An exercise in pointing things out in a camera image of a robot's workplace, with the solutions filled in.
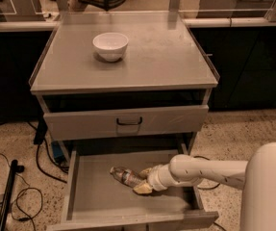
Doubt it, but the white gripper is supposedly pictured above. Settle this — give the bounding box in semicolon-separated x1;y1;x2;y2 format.
134;165;176;194

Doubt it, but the clear plastic water bottle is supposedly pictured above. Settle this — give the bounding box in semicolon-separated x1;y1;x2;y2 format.
110;167;143;188

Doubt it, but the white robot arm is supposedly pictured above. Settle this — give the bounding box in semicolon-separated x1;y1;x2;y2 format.
134;142;276;231

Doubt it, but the grey open middle drawer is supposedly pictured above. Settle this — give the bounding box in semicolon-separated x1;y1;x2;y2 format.
47;147;218;231

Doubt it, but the grey top drawer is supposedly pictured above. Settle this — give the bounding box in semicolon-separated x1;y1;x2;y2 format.
44;105;209;141

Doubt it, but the grey drawer cabinet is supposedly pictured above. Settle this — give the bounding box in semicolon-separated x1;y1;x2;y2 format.
28;11;221;156

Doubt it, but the black metal stand bar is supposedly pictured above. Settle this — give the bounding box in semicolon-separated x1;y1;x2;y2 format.
0;160;24;231

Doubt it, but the white ceramic bowl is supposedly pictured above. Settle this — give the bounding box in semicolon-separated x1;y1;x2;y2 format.
92;33;129;62

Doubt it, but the black floor cable right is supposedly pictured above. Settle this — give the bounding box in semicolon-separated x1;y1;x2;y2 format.
193;155;222;192

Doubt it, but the black floor cable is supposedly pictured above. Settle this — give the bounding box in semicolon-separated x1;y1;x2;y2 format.
0;149;44;231
193;155;222;192

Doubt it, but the black drawer handle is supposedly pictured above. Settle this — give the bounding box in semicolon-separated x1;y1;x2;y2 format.
116;116;143;126

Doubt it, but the thick black cable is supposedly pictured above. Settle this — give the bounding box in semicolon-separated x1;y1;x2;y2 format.
26;120;70;185

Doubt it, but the black floor cable left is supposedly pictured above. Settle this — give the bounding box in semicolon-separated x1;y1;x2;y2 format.
0;149;44;231

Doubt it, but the white ledge rail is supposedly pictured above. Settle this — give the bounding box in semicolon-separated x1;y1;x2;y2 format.
0;17;276;32

